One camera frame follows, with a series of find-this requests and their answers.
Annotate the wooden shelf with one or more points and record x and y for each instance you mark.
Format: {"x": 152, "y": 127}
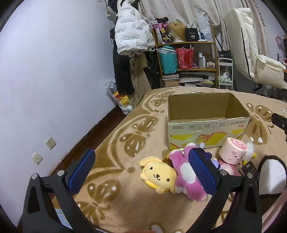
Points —
{"x": 186, "y": 43}

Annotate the pink swirl roll plush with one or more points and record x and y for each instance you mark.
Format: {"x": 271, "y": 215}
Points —
{"x": 232, "y": 152}

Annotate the pink and white plush toy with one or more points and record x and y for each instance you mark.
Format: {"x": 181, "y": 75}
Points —
{"x": 179, "y": 163}

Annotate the small black box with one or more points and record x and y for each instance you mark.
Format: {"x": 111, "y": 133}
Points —
{"x": 250, "y": 171}

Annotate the printed cardboard box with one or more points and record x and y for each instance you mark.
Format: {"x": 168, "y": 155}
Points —
{"x": 201, "y": 132}

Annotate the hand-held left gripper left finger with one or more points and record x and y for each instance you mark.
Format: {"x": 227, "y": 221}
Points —
{"x": 81, "y": 170}

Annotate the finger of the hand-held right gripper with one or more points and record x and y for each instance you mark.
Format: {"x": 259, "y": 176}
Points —
{"x": 280, "y": 123}

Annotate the white paper bag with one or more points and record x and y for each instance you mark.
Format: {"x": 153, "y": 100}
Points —
{"x": 205, "y": 26}

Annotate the white bottles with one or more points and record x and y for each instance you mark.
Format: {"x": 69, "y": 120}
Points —
{"x": 201, "y": 60}

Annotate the cream padded folding chair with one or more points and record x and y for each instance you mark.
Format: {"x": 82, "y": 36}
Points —
{"x": 251, "y": 44}

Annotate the yellow dog plush toy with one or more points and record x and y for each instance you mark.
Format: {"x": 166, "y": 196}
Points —
{"x": 157, "y": 173}

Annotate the black and white slipper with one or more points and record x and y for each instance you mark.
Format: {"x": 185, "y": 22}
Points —
{"x": 273, "y": 177}

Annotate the red patterned bag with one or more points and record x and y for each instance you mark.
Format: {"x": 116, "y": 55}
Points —
{"x": 185, "y": 59}

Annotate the black box with white print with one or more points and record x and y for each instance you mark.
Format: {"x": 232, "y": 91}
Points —
{"x": 192, "y": 34}

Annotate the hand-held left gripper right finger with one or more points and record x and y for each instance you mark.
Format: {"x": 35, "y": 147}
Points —
{"x": 201, "y": 172}

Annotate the blonde wig on stand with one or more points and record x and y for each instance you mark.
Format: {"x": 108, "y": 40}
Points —
{"x": 177, "y": 31}

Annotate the purple printed packet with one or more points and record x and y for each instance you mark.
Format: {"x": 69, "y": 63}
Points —
{"x": 163, "y": 31}

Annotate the dark hanging clothes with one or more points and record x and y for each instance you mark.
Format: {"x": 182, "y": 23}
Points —
{"x": 153, "y": 71}

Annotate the stack of books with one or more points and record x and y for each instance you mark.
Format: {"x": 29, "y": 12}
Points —
{"x": 170, "y": 80}

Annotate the cream curtain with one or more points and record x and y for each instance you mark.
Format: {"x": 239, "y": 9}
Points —
{"x": 179, "y": 9}

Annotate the white puffer jacket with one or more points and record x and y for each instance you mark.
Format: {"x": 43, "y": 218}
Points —
{"x": 132, "y": 29}

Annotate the beige hanging garment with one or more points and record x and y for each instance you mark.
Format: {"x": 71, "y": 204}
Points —
{"x": 140, "y": 78}

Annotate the beige brown patterned carpet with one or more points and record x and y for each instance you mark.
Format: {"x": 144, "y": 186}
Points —
{"x": 125, "y": 179}

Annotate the white wall socket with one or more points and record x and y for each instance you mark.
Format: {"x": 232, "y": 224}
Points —
{"x": 50, "y": 143}
{"x": 37, "y": 158}

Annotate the white trolley cart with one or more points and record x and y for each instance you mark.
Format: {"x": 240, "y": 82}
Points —
{"x": 225, "y": 76}

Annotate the teal bag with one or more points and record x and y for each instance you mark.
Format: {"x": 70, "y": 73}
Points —
{"x": 168, "y": 62}

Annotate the pile of magazines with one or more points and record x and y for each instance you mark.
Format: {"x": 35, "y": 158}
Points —
{"x": 197, "y": 80}

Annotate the black hanging garment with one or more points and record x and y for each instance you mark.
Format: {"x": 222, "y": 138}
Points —
{"x": 121, "y": 71}

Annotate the clear plastic bag of items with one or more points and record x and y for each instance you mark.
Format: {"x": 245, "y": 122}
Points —
{"x": 121, "y": 98}

